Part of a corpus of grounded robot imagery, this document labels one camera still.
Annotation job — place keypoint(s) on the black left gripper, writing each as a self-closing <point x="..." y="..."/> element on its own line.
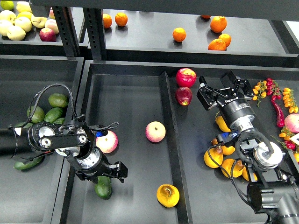
<point x="95" y="164"/>

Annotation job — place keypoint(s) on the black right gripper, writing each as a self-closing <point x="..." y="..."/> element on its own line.
<point x="236" y="112"/>

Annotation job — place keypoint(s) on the dark green avocado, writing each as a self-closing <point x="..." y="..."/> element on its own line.
<point x="103" y="188"/>

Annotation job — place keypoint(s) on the pink apple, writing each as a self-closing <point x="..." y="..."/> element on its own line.
<point x="155" y="131"/>
<point x="107" y="144"/>

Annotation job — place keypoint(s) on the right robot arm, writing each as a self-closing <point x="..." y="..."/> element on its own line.
<point x="273" y="172"/>

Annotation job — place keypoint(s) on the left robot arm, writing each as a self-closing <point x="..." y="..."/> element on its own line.
<point x="74" y="140"/>

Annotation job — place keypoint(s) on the yellow pear top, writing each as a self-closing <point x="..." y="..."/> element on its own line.
<point x="221" y="123"/>

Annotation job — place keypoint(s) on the green avocado middle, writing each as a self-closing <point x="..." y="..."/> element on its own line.
<point x="53" y="114"/>

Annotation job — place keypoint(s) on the green avocado top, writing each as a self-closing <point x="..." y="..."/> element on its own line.
<point x="58" y="100"/>

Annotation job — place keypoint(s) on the green avocado upper left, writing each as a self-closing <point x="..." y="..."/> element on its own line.
<point x="38" y="115"/>

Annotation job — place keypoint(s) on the dark avocado bottom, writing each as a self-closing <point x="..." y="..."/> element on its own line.
<point x="29" y="164"/>

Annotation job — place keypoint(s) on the dark avocado left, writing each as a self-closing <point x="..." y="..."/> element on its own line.
<point x="22" y="124"/>

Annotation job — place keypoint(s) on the bright red apple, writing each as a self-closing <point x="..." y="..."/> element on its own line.
<point x="186" y="77"/>

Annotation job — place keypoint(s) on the dark red apple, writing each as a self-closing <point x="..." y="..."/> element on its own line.
<point x="183" y="96"/>

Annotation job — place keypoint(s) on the orange cherry tomato vine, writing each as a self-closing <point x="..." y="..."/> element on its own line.
<point x="259" y="91"/>

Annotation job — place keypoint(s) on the orange on shelf front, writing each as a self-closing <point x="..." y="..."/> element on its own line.
<point x="217" y="44"/>

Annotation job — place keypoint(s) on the orange on shelf right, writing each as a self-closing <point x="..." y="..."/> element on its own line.
<point x="226" y="38"/>

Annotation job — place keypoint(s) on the large orange on shelf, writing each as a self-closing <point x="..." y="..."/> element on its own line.
<point x="218" y="24"/>

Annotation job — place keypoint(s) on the orange on shelf centre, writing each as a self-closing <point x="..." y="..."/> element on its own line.
<point x="179" y="34"/>

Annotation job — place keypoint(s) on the red chili pepper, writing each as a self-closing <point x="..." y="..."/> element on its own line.
<point x="280" y="119"/>

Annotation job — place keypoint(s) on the yellow cherry tomato vine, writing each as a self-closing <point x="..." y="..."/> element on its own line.
<point x="289" y="100"/>

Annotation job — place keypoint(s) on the pink apple right edge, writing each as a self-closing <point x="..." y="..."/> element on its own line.
<point x="292" y="122"/>

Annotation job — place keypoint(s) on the orange on shelf left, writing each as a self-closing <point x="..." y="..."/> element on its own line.
<point x="107" y="21"/>

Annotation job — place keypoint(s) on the red apple on shelf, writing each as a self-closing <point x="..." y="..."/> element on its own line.
<point x="47" y="35"/>

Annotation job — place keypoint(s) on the green avocado by wall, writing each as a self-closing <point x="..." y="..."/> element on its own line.
<point x="59" y="121"/>

